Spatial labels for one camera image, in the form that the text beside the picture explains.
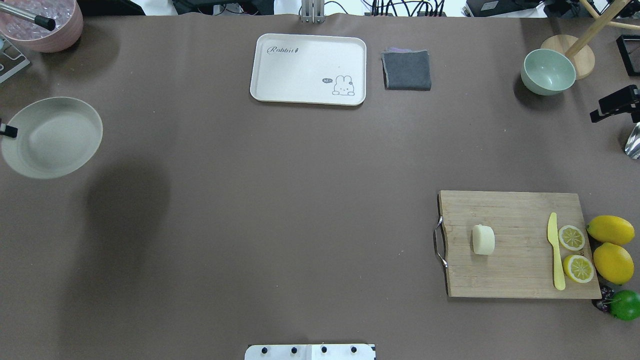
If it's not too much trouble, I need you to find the pale cylindrical bun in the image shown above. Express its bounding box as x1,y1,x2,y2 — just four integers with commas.
471,224,496,256

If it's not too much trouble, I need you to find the cream round plate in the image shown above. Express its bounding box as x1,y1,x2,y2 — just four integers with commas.
1,96,103,179

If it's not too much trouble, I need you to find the white rabbit tray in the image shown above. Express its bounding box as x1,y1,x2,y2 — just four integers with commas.
249,33,367,106

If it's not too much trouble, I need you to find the grey folded cloth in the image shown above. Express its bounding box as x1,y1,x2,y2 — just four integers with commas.
381,47,432,91

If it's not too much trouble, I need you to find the wooden cutting board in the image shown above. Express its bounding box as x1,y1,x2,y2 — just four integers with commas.
436,190,601,299

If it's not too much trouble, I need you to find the yellow plastic knife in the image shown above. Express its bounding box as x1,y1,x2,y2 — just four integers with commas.
546,212,566,291

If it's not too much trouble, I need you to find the mint green bowl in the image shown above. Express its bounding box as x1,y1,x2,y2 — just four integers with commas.
519,48,577,96

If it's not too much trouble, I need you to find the lemon half upper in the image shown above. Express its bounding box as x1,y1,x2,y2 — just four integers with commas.
558,224,587,251

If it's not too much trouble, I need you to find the lemon half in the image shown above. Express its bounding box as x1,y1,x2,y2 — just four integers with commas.
558,224,587,251
562,254,595,284

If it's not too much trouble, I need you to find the lemon half lower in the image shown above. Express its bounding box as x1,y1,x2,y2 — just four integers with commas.
562,254,595,284

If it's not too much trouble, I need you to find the wooden stand with base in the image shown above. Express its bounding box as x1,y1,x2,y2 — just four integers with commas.
541,0,639,80

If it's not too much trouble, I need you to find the whole yellow lemon oval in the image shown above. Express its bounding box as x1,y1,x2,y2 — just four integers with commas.
586,215,636,246

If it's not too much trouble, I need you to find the whole yellow lemon round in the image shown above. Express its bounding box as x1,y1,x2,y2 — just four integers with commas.
592,243,634,285

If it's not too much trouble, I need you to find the dark grapes bunch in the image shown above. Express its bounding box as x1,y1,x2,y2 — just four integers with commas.
591,285,615,313

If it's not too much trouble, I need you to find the pink ice bucket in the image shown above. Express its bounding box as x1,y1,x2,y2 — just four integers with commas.
0,0,83,53

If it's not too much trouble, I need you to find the black clamp device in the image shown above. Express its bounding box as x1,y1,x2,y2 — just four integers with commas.
589,84,640,124

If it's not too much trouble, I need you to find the green lime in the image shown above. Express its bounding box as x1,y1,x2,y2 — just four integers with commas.
610,290,640,321

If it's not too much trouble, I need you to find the metal camera post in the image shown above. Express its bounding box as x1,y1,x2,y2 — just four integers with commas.
300,0,326,24

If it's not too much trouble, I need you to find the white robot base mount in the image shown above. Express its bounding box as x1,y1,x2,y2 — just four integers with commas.
244,343,377,360

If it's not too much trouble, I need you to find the metal scoop handle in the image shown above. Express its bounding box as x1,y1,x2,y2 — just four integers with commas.
0,1,57,31

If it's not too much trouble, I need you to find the black frame object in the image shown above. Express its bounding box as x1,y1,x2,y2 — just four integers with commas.
615,34,640,76

